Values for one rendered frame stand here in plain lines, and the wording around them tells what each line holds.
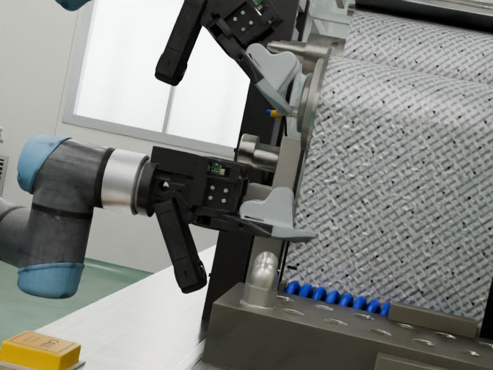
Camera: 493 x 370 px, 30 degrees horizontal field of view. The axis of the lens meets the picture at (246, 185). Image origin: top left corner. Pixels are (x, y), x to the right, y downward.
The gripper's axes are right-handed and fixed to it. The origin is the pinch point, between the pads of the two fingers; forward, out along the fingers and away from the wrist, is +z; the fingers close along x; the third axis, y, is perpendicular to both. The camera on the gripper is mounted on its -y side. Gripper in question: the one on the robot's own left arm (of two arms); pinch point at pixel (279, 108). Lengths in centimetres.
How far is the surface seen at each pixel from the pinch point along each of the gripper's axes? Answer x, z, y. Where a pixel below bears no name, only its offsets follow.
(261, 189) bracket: 2.5, 6.3, -8.3
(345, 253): -4.8, 18.7, -4.2
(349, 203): -4.8, 14.4, -0.3
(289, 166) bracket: 2.5, 6.2, -3.7
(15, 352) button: -18.0, 4.7, -37.9
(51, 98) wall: 552, -178, -158
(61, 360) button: -17.5, 8.5, -34.5
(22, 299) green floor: 396, -53, -207
